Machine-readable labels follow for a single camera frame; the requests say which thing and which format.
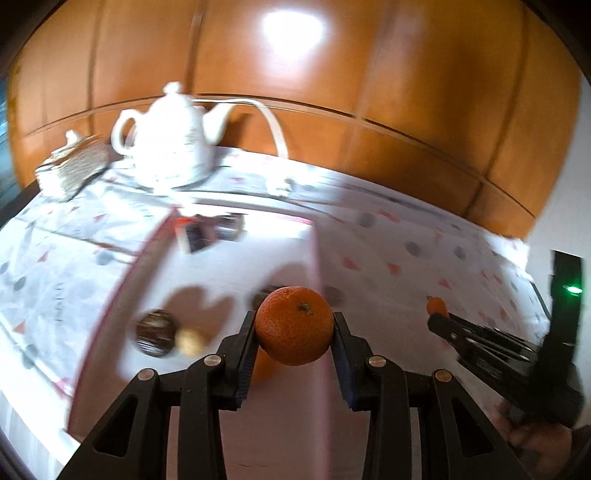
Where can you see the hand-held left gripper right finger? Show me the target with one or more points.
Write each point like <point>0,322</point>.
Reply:
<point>341,364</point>

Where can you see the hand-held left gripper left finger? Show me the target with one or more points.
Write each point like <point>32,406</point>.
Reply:
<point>246,364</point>

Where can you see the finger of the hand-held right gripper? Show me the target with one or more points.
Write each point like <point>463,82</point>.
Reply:
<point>461,326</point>
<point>480,353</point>

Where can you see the orange carrot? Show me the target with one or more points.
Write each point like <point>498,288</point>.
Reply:
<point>436,305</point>

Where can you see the pink and white box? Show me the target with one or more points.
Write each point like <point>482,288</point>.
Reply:
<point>194,295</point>

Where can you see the person's right hand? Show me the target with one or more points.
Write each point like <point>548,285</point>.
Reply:
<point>535,436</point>

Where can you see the white patterned tablecloth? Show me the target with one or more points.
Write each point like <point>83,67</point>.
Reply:
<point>415,258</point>

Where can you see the small dark printed box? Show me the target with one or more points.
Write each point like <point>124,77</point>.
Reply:
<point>191,234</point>
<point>231,226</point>

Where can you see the white power plug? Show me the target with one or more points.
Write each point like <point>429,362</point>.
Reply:
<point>279,187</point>

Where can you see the white ceramic electric kettle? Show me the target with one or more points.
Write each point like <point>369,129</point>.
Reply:
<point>168,143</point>

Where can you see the wooden wardrobe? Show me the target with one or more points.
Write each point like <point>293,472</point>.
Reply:
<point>323,83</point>

